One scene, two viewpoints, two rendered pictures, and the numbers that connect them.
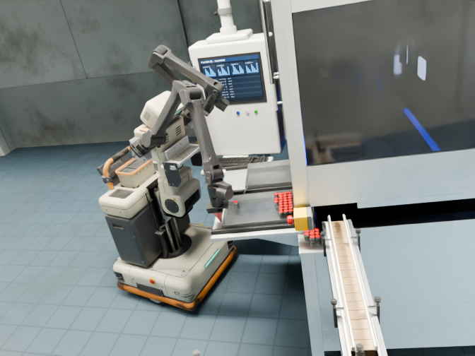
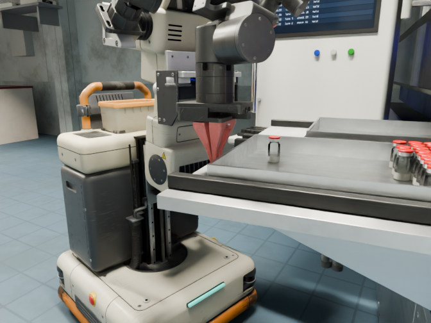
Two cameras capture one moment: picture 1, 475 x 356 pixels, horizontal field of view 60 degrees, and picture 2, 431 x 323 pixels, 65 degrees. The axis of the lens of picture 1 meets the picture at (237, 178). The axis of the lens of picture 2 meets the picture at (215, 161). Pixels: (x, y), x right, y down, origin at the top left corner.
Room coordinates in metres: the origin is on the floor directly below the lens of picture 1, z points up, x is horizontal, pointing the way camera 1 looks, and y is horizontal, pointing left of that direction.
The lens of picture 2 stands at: (1.16, 0.01, 1.04)
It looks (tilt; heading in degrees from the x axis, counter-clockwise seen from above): 15 degrees down; 12
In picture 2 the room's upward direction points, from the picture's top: straight up
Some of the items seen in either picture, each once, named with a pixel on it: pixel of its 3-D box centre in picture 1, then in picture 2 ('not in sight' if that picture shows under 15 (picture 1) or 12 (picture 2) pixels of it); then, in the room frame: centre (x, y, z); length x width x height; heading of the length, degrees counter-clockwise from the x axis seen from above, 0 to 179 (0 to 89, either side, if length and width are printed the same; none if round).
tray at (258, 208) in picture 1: (259, 209); (340, 165); (1.70, -0.07, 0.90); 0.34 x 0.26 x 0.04; 81
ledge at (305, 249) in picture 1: (314, 244); not in sight; (1.40, -0.27, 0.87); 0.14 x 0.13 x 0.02; 80
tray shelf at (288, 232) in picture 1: (264, 195); (353, 159); (1.86, -0.12, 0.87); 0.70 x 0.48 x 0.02; 170
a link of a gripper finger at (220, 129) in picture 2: (217, 213); (208, 136); (1.66, 0.13, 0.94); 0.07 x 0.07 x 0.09; 81
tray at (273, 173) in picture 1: (276, 174); (387, 134); (2.02, -0.22, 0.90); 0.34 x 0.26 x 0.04; 80
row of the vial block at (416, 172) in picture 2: (280, 205); (422, 168); (1.68, -0.18, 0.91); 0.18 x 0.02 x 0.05; 171
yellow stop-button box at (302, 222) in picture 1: (302, 219); not in sight; (1.42, -0.24, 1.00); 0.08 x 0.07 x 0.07; 80
